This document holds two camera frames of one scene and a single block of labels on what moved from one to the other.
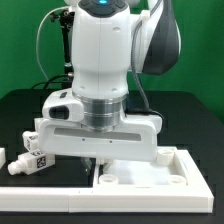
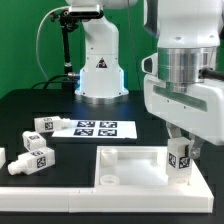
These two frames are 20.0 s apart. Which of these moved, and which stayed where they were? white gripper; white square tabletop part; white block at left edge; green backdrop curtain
Moved: white gripper
Stayed: white block at left edge; white square tabletop part; green backdrop curtain
